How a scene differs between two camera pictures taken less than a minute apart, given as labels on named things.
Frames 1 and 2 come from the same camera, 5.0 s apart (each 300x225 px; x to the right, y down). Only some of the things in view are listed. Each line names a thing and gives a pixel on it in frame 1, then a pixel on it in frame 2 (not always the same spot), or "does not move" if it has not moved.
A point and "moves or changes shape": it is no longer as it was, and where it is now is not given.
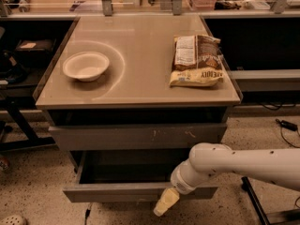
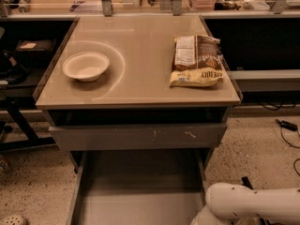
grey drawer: (130, 176) moves or changes shape
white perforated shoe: (13, 219) does not move
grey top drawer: (136, 137) does not move
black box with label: (34, 52) does not move
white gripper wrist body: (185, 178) to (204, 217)
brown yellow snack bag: (197, 61) does not move
